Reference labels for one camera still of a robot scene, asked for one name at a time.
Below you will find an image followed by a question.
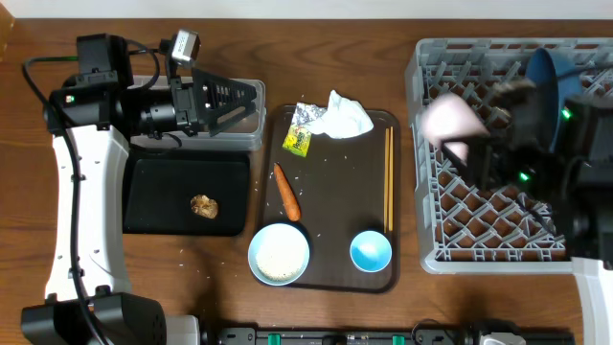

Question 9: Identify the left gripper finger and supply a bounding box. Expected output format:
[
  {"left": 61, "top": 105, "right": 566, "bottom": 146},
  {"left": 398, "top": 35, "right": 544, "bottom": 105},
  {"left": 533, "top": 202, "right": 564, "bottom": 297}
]
[
  {"left": 201, "top": 101, "right": 256, "bottom": 137},
  {"left": 192, "top": 68, "right": 257, "bottom": 104}
]

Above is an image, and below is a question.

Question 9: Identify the pink cup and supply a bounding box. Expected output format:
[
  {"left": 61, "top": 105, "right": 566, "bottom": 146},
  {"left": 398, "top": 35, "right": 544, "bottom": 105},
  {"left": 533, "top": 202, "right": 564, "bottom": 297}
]
[{"left": 420, "top": 93, "right": 489, "bottom": 150}]

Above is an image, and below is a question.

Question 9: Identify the brown food scrap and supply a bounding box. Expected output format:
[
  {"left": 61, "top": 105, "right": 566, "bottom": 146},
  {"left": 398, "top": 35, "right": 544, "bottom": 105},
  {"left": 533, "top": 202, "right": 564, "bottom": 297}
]
[{"left": 191, "top": 195, "right": 219, "bottom": 219}]

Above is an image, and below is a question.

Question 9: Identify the blue plate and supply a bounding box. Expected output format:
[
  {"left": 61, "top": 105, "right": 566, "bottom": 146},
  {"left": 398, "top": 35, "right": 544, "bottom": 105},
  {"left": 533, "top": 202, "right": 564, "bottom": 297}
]
[{"left": 526, "top": 48, "right": 582, "bottom": 152}]

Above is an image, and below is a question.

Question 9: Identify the orange carrot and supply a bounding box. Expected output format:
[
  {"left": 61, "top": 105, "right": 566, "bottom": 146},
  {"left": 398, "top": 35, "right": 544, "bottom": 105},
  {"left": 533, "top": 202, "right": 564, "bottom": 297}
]
[{"left": 274, "top": 163, "right": 302, "bottom": 221}]

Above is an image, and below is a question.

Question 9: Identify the light blue cup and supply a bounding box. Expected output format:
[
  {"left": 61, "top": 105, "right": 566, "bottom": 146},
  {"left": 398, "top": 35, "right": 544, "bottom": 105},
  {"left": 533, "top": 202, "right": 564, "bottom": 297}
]
[{"left": 350, "top": 230, "right": 393, "bottom": 273}]

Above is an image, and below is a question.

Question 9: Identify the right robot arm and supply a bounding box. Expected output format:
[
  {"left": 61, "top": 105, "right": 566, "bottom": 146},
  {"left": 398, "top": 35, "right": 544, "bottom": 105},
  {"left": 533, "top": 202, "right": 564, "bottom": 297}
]
[{"left": 424, "top": 79, "right": 612, "bottom": 344}]

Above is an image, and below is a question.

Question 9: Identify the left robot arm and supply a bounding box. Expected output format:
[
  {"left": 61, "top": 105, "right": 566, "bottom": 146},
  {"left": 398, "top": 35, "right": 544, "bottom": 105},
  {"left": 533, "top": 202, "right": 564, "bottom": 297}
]
[{"left": 21, "top": 30, "right": 265, "bottom": 344}]

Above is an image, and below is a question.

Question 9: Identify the grey dishwasher rack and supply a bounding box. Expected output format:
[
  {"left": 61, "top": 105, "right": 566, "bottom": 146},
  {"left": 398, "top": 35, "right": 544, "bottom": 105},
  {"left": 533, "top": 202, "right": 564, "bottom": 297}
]
[{"left": 404, "top": 37, "right": 612, "bottom": 274}]

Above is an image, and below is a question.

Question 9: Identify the clear plastic bin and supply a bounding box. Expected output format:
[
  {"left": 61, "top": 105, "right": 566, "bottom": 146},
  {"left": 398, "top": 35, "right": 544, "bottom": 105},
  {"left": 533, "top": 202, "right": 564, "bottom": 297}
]
[{"left": 130, "top": 75, "right": 266, "bottom": 151}]

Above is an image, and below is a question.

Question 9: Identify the yellow snack wrapper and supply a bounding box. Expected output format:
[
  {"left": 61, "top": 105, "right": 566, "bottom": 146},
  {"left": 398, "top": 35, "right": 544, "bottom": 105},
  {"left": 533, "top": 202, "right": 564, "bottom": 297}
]
[{"left": 283, "top": 103, "right": 327, "bottom": 157}]

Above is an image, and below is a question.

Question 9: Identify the black tray bin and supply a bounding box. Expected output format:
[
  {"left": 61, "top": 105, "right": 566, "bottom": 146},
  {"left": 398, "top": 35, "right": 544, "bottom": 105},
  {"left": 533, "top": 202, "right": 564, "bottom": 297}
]
[{"left": 123, "top": 150, "right": 250, "bottom": 237}]

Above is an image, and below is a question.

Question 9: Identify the right wooden chopstick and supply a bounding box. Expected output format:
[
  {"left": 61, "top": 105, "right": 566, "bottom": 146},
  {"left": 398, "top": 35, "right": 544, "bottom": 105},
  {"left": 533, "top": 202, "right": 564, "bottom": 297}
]
[{"left": 388, "top": 126, "right": 394, "bottom": 232}]

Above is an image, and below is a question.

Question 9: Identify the wooden chopstick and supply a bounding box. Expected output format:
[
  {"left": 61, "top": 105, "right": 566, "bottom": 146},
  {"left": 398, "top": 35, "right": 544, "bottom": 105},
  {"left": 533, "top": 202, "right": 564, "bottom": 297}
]
[
  {"left": 383, "top": 128, "right": 390, "bottom": 233},
  {"left": 388, "top": 126, "right": 394, "bottom": 232}
]

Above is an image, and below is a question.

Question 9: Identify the left wooden chopstick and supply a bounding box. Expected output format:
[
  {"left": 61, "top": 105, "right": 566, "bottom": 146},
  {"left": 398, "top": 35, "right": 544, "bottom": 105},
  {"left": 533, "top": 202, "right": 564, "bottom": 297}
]
[{"left": 383, "top": 128, "right": 390, "bottom": 233}]

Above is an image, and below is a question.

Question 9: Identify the white crumpled napkin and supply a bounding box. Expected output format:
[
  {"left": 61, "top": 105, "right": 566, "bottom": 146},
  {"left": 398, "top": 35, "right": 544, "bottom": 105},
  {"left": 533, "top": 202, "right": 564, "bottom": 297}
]
[{"left": 306, "top": 90, "right": 374, "bottom": 139}]

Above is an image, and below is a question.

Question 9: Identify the brown serving tray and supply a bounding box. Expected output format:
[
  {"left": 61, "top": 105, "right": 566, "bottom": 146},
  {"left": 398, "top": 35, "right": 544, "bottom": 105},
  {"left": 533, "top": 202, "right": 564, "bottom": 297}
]
[{"left": 258, "top": 105, "right": 401, "bottom": 293}]

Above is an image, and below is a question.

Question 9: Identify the bowl of rice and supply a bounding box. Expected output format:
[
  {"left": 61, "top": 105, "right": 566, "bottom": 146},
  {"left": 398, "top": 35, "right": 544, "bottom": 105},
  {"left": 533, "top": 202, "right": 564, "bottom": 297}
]
[{"left": 247, "top": 223, "right": 310, "bottom": 287}]

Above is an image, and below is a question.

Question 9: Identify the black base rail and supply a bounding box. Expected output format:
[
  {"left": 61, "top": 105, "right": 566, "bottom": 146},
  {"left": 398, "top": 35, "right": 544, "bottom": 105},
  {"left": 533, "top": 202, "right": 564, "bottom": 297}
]
[{"left": 162, "top": 315, "right": 576, "bottom": 345}]

